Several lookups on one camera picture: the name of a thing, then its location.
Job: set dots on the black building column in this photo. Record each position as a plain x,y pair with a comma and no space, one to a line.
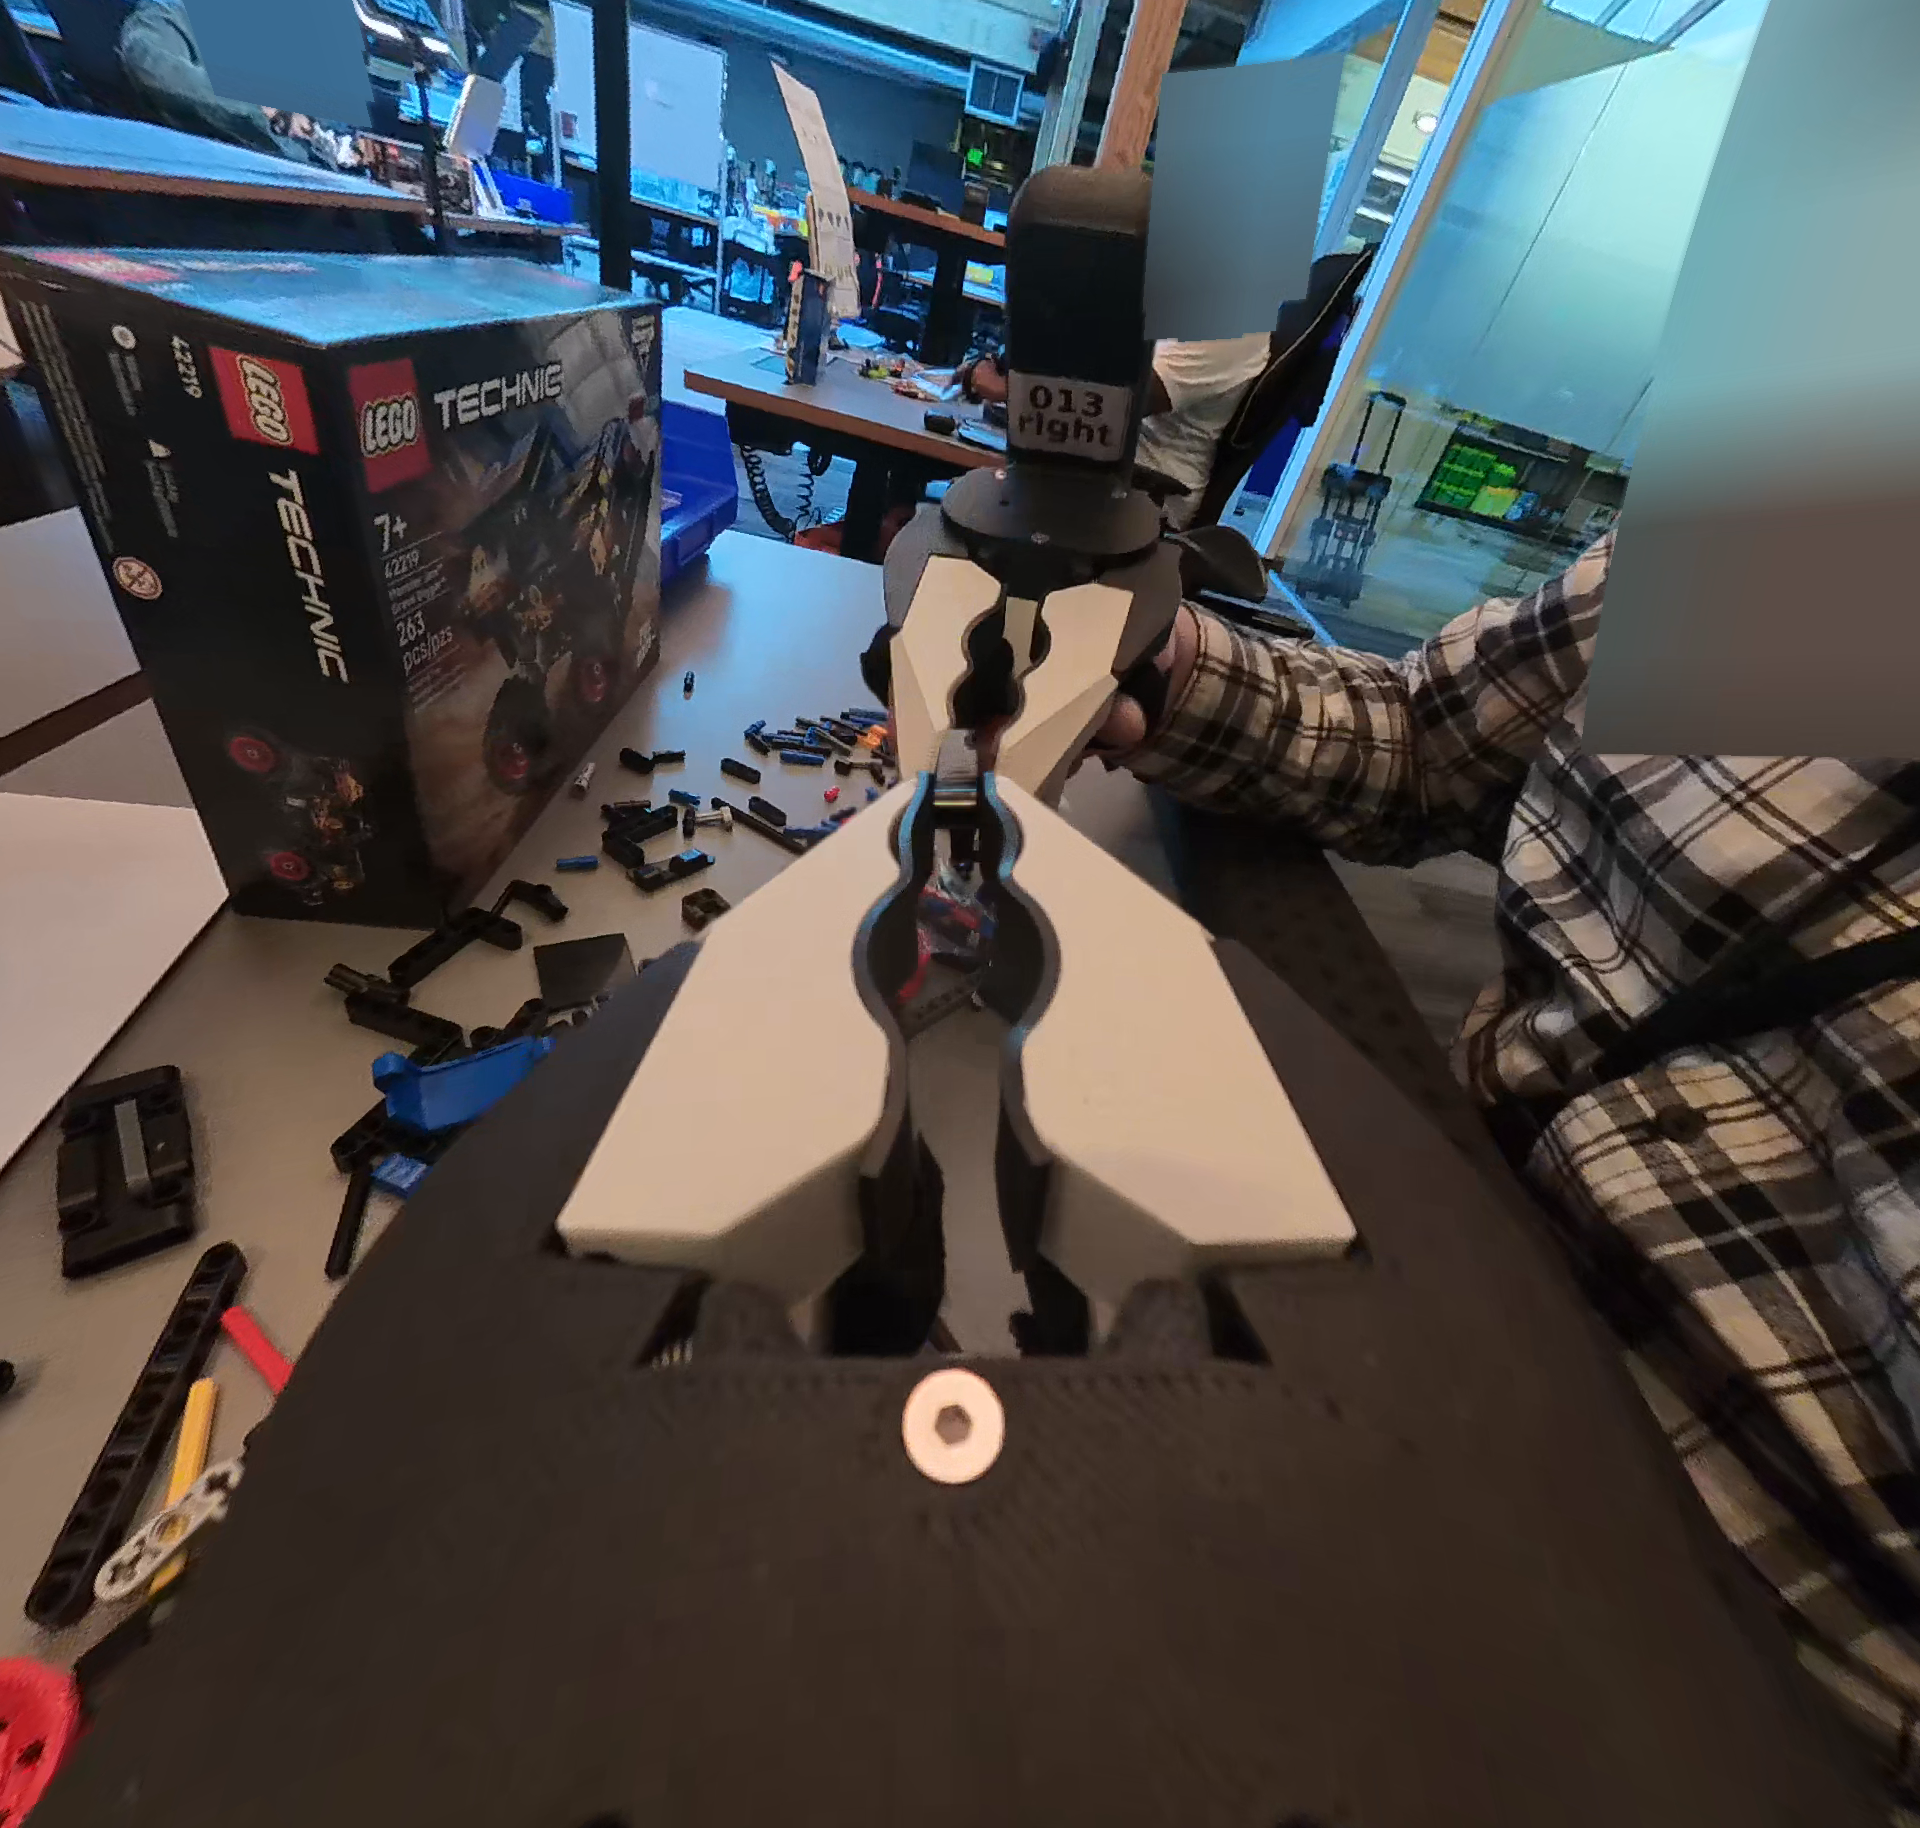
611,89

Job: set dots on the person in plaid shirt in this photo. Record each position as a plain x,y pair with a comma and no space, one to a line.
1725,1185

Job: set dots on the stack of green crates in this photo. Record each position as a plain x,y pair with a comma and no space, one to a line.
1477,478

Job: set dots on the black square toy tile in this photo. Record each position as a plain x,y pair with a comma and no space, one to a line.
585,970

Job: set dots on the blue toy fender panel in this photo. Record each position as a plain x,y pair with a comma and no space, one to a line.
450,1086

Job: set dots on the grey desk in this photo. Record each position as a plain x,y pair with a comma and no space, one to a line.
751,628

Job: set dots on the grey cross toy connector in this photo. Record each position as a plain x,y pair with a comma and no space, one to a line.
165,1531

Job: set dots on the short yellow toy axle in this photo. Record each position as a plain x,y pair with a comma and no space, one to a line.
182,1469

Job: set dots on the red toy axle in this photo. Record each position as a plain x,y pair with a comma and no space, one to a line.
255,1351

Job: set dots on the person's right hand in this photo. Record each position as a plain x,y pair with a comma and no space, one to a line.
1186,650

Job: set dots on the printed toy set box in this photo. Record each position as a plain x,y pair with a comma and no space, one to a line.
375,583

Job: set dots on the wooden post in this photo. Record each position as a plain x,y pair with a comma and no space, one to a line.
1156,29

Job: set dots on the black toy frame piece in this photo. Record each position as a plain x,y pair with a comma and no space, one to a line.
126,1172

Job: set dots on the black rolling cart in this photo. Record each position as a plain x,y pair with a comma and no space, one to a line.
1351,525

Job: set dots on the white book stand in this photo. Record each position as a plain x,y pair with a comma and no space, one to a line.
90,958

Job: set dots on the pile of black toy beams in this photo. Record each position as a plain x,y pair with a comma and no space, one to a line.
136,1439

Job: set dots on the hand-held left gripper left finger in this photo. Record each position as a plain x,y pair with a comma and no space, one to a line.
751,1095

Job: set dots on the red toy wheel rim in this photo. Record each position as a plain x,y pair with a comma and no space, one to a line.
30,1731

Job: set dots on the pile of small toy pins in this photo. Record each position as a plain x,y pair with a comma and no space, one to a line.
946,913

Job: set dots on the whiteboard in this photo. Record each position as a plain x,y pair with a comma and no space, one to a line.
645,89

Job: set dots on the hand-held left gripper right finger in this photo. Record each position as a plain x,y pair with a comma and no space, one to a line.
1186,1095

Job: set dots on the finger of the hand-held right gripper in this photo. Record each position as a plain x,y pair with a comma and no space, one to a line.
1081,675
931,658

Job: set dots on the wooden work table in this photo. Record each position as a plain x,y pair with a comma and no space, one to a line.
226,171
840,405

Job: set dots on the black office chair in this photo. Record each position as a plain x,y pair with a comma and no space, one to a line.
1305,374

